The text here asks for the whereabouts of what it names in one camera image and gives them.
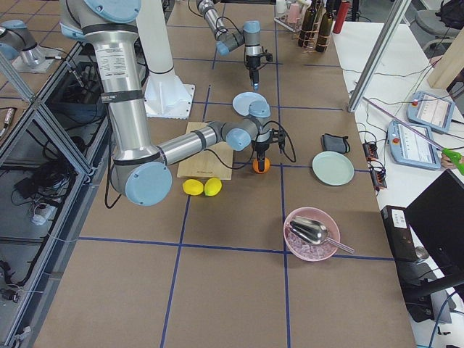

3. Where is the near teach pendant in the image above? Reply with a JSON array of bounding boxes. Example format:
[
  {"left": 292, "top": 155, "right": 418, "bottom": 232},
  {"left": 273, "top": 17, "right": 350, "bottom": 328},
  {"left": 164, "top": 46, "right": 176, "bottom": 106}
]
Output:
[{"left": 387, "top": 120, "right": 441, "bottom": 170}]

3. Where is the dark wine bottle right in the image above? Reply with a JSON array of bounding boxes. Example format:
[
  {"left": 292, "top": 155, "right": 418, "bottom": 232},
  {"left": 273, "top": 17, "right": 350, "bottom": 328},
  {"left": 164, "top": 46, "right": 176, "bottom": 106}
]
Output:
[{"left": 315, "top": 0, "right": 334, "bottom": 53}]

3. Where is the steel scoop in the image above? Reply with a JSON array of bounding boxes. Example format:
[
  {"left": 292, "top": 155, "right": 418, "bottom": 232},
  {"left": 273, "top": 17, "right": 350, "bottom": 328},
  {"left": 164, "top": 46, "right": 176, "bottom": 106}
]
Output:
[{"left": 289, "top": 216, "right": 355, "bottom": 254}]

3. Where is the white wire dish rack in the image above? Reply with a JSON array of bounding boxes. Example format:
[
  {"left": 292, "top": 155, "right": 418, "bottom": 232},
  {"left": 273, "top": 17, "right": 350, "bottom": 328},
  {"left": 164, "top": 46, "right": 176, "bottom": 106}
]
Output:
[{"left": 274, "top": 7, "right": 299, "bottom": 33}]

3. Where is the far teach pendant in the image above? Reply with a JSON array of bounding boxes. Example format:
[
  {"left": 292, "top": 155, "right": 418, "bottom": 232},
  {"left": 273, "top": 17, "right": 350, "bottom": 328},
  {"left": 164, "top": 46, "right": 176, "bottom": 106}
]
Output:
[{"left": 407, "top": 91, "right": 455, "bottom": 134}]

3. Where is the dark grey folded cloth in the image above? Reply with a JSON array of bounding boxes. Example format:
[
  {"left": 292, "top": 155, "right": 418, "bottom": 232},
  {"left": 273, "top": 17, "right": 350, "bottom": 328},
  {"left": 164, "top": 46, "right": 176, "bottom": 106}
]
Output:
[{"left": 320, "top": 133, "right": 351, "bottom": 154}]

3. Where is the wooden cutting board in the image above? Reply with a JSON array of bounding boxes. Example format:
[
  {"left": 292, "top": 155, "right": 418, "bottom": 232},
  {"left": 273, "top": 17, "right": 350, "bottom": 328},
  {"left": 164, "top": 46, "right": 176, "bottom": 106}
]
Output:
[{"left": 177, "top": 142, "right": 233, "bottom": 181}]

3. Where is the green grabber tool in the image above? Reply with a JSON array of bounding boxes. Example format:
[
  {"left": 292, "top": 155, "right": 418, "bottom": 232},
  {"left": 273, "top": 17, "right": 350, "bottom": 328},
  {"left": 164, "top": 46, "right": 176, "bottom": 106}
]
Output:
[{"left": 362, "top": 97, "right": 463, "bottom": 174}]

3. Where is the right yellow lemon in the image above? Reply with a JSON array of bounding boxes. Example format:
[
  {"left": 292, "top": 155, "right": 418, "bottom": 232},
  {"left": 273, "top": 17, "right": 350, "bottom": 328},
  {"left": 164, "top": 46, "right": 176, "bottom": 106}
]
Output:
[{"left": 204, "top": 178, "right": 223, "bottom": 196}]

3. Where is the copper wire bottle rack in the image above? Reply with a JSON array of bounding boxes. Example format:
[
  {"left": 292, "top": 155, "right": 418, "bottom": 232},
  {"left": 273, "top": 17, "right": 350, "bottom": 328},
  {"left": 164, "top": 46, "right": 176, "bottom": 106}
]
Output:
[{"left": 304, "top": 12, "right": 319, "bottom": 51}]

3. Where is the aluminium frame post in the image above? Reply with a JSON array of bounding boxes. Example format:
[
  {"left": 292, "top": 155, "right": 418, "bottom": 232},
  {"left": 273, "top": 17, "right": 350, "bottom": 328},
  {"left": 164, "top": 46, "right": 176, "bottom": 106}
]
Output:
[{"left": 347, "top": 0, "right": 411, "bottom": 113}]

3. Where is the teach pendant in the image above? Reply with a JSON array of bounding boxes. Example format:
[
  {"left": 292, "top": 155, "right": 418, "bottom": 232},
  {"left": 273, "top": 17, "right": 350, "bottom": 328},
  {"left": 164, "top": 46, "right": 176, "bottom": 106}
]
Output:
[
  {"left": 387, "top": 120, "right": 441, "bottom": 170},
  {"left": 407, "top": 91, "right": 455, "bottom": 134}
]

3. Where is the pink cup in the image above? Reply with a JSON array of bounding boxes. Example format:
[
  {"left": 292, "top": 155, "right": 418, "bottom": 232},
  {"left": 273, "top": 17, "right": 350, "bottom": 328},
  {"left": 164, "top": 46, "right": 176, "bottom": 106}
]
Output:
[{"left": 287, "top": 3, "right": 300, "bottom": 24}]

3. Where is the mint green plate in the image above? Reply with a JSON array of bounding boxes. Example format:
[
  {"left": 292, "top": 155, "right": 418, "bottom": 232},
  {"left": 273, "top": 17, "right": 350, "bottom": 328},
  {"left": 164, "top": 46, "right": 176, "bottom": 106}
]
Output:
[{"left": 312, "top": 151, "right": 355, "bottom": 186}]

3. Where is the yellow lemon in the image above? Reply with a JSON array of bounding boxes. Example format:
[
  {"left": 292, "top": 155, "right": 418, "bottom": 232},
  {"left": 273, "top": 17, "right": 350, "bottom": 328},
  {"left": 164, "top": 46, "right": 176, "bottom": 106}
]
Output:
[
  {"left": 204, "top": 178, "right": 223, "bottom": 196},
  {"left": 182, "top": 179, "right": 204, "bottom": 196}
]

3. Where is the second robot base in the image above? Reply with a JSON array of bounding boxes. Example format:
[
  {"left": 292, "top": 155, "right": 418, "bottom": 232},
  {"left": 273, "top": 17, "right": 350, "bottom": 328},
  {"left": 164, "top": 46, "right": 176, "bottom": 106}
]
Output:
[{"left": 1, "top": 20, "right": 61, "bottom": 73}]

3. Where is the black monitor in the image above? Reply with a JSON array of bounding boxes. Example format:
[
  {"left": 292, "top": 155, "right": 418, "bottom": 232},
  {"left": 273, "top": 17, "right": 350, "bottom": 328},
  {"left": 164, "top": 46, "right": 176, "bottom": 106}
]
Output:
[{"left": 405, "top": 170, "right": 463, "bottom": 275}]

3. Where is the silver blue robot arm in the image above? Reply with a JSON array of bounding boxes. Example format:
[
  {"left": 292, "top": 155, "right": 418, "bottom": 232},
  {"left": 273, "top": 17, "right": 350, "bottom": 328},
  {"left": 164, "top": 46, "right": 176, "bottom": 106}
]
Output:
[
  {"left": 196, "top": 0, "right": 273, "bottom": 91},
  {"left": 60, "top": 1, "right": 285, "bottom": 206}
]

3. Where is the dark wine bottle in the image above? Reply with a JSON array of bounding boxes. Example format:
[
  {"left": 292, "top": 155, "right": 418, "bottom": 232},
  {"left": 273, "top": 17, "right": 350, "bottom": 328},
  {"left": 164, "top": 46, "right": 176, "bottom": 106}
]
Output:
[
  {"left": 297, "top": 1, "right": 317, "bottom": 47},
  {"left": 315, "top": 0, "right": 334, "bottom": 53}
]

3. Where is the orange fruit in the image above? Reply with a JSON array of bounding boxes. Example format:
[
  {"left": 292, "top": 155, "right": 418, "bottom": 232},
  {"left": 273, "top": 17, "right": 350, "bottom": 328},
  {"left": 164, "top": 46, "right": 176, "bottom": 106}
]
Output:
[{"left": 252, "top": 157, "right": 270, "bottom": 174}]

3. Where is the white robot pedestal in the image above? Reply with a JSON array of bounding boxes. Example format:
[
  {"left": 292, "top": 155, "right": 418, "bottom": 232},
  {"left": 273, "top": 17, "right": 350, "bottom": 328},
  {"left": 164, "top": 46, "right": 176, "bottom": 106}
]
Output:
[{"left": 136, "top": 0, "right": 195, "bottom": 120}]

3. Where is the light blue plate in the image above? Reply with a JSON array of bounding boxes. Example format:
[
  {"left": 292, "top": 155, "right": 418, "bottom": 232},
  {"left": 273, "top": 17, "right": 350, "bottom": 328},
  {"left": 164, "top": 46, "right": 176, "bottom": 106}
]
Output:
[{"left": 232, "top": 91, "right": 266, "bottom": 116}]

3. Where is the left yellow lemon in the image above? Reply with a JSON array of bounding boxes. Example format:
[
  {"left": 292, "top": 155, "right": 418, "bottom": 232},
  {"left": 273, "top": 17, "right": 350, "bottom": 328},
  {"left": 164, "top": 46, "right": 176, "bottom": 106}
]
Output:
[{"left": 182, "top": 179, "right": 204, "bottom": 196}]

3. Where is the black orange usb hub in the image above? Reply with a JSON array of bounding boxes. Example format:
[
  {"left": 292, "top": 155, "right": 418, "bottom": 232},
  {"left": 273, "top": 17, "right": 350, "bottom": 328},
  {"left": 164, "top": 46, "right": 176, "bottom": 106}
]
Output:
[{"left": 362, "top": 141, "right": 387, "bottom": 193}]

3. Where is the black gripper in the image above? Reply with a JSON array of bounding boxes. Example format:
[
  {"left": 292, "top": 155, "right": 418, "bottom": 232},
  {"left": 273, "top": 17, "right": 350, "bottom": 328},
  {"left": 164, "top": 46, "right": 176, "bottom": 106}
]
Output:
[
  {"left": 245, "top": 54, "right": 273, "bottom": 91},
  {"left": 252, "top": 130, "right": 286, "bottom": 170}
]

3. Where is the black computer box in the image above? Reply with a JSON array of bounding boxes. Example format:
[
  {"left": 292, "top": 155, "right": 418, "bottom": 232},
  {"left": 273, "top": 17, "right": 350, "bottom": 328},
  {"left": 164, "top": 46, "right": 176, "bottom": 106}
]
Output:
[{"left": 381, "top": 205, "right": 446, "bottom": 323}]

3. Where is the dark wine bottle left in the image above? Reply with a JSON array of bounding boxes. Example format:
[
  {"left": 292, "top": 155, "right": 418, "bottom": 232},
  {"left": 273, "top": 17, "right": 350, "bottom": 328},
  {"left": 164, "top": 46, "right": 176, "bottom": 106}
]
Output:
[{"left": 297, "top": 1, "right": 317, "bottom": 47}]

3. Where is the wooden beam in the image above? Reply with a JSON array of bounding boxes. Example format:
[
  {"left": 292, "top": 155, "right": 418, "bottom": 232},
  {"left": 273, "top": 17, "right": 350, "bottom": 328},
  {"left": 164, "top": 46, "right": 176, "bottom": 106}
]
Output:
[{"left": 427, "top": 30, "right": 464, "bottom": 89}]

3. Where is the pink bowl with ice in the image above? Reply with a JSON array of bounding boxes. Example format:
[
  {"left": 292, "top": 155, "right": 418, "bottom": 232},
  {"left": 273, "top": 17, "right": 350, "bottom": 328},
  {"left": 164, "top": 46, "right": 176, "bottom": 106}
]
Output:
[{"left": 283, "top": 207, "right": 340, "bottom": 262}]

